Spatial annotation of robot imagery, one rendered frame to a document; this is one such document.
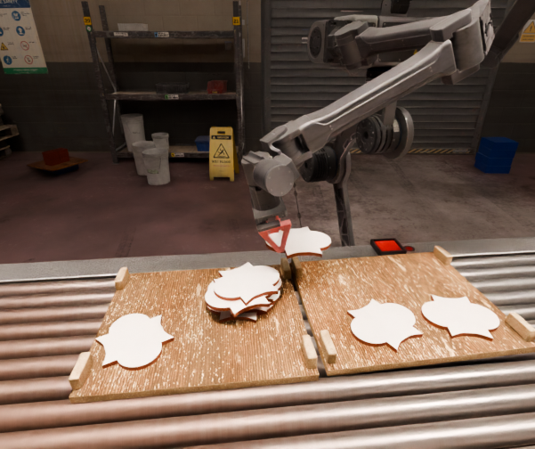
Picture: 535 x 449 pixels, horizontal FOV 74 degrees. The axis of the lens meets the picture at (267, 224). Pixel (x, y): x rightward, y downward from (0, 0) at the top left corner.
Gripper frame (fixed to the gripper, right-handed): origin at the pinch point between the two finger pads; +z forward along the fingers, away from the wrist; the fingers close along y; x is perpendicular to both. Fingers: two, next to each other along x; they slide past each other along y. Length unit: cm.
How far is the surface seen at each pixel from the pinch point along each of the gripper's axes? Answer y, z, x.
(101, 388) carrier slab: 24.7, 3.1, -34.9
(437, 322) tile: 18.5, 17.3, 26.1
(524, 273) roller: 1, 29, 60
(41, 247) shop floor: -200, 68, -179
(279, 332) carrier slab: 16.1, 10.7, -4.8
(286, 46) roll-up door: -451, -8, 91
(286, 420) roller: 33.1, 11.8, -6.9
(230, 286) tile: 7.4, 3.1, -12.1
